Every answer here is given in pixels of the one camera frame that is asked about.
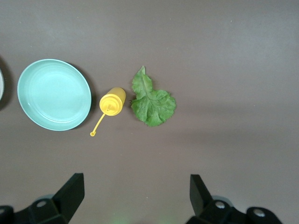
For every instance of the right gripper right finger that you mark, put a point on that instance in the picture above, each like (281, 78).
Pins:
(198, 196)

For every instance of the beige plate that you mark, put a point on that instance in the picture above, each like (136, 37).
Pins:
(1, 84)

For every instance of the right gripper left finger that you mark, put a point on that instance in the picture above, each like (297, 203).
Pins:
(70, 193)

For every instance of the green lettuce leaf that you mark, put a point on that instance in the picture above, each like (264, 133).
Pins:
(151, 105)

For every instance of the yellow mustard squeeze bottle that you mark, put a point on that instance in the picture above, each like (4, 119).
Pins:
(114, 100)

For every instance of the mint green plate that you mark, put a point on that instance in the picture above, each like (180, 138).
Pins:
(53, 95)

